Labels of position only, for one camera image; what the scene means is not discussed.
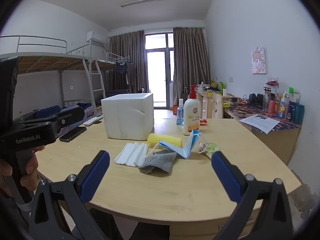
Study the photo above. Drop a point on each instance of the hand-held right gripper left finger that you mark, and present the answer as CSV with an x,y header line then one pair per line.
x,y
96,175

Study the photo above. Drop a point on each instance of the person's left hand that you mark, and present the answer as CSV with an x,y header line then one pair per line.
x,y
28,167

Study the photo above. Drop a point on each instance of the white air conditioner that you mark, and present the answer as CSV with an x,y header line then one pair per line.
x,y
95,38

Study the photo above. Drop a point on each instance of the blue spray bottle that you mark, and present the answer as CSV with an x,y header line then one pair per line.
x,y
180,117

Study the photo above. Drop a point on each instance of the black smartphone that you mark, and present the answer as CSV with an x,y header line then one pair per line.
x,y
73,133

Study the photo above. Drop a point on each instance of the blue face mask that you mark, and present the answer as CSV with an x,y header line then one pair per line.
x,y
186,147

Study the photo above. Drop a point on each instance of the person's left forearm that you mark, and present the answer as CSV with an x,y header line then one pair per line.
x,y
12,212

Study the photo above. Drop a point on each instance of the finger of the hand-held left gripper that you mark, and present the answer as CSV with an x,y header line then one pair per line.
x,y
47,111
70,117

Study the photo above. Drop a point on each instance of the ceiling tube light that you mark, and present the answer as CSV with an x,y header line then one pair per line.
x,y
143,1

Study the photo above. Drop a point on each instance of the grey metal bunk bed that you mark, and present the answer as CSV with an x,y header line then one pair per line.
x,y
50,63
110,63

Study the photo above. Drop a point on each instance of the cartoon wall poster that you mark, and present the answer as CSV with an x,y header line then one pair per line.
x,y
258,61

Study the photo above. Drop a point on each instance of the yellow sponge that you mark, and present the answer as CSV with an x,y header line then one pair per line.
x,y
165,139

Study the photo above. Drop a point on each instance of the green plastic snack bag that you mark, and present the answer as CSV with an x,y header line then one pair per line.
x,y
211,147

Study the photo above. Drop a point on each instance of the glass balcony door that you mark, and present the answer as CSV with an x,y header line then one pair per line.
x,y
160,75

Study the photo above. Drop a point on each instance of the printed paper sheet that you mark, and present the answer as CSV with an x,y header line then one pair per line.
x,y
260,122

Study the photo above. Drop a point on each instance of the printed desk mat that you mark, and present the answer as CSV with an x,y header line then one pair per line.
x,y
250,111

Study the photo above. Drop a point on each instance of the dark hanging clothes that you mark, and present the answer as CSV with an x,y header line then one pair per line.
x,y
123,68

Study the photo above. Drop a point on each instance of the white lotion pump bottle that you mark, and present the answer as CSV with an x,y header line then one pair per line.
x,y
191,117

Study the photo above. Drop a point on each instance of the brown curtain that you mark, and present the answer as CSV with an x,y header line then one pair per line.
x,y
132,60
190,62

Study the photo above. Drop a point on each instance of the white tissue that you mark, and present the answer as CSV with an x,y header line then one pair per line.
x,y
130,155

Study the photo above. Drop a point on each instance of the black headphones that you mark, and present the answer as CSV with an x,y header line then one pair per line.
x,y
256,98

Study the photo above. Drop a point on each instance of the group of toiletry bottles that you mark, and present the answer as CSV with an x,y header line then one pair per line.
x,y
282,107

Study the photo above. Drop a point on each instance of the yellow box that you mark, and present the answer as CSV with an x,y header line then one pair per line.
x,y
214,84

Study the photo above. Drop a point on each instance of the grey sock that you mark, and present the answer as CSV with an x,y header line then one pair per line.
x,y
157,161

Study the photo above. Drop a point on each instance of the white remote control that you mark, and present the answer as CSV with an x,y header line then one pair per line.
x,y
92,120

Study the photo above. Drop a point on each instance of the white foam box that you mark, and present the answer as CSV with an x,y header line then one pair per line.
x,y
125,115

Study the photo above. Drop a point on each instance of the wooden desk with drawers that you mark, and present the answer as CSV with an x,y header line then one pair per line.
x,y
203,100

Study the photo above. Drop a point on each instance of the wooden smiley face chair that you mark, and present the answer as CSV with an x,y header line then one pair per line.
x,y
217,107

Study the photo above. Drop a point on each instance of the wooden desk with mat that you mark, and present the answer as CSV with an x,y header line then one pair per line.
x,y
272,142

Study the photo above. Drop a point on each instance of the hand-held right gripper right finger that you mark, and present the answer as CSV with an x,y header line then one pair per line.
x,y
226,177

